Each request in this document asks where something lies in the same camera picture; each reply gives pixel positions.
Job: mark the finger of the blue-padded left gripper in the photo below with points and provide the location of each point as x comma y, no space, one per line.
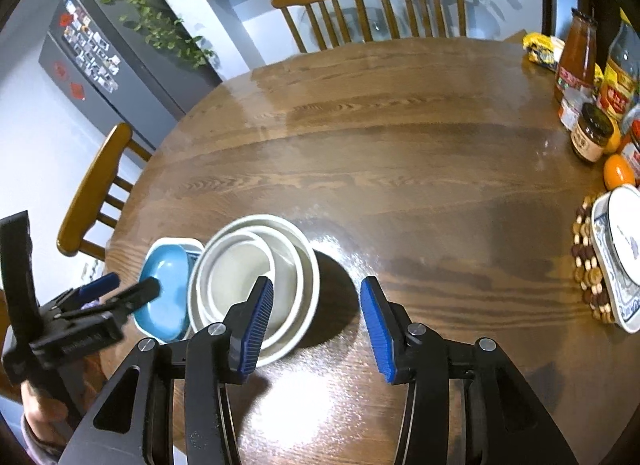
124,303
75,299

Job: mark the dark lid brown jar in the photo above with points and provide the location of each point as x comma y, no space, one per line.
591,133

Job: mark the left far wooden chair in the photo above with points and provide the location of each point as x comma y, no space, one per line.
326,18

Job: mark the medium white bowl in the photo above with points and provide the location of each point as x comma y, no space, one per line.
287,285

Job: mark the left side wooden chair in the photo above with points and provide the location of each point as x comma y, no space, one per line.
95,191

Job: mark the yellow cap oil bottle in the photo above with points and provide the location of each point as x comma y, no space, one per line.
621,73

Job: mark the red sauce glass bottle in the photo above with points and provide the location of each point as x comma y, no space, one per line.
576,66

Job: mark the wooden bead trivet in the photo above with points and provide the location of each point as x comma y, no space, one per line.
588,272

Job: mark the yellow snack packet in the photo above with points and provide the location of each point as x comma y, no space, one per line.
543,50

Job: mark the blue oval plate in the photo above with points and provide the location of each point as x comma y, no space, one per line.
165,317

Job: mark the person's left hand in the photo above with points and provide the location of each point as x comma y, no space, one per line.
42,412

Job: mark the large white bowl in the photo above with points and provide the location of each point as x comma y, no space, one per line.
311,287

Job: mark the red lid chili jar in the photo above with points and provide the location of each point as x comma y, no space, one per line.
630,149

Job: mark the small white ramekin bowl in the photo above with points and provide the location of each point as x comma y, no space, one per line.
229,268

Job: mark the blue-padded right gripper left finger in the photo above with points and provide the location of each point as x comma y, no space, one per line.
133,424

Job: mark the grey refrigerator with magnets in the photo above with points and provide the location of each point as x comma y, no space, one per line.
112,76

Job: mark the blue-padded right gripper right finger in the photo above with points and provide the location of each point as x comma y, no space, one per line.
500,409

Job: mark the blue rimmed white dish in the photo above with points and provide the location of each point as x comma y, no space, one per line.
615,239

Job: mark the white rectangular dish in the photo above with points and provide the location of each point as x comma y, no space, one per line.
193,249

